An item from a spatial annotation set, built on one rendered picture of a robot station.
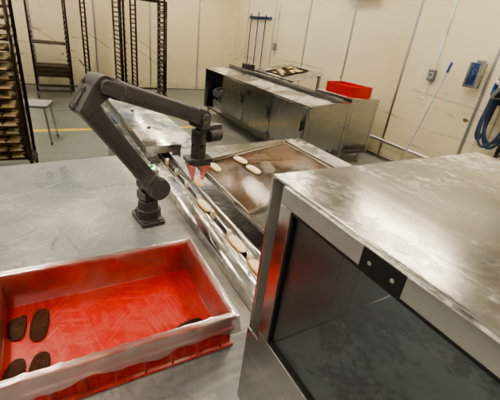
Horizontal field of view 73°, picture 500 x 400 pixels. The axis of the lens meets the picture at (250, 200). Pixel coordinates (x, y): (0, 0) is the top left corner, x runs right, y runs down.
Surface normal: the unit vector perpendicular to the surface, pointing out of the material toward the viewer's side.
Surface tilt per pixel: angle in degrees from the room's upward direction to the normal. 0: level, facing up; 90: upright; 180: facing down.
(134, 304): 0
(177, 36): 90
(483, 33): 90
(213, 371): 0
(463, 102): 90
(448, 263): 0
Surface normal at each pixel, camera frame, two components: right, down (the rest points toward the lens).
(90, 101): 0.72, 0.38
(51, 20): 0.48, 0.44
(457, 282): 0.11, -0.89
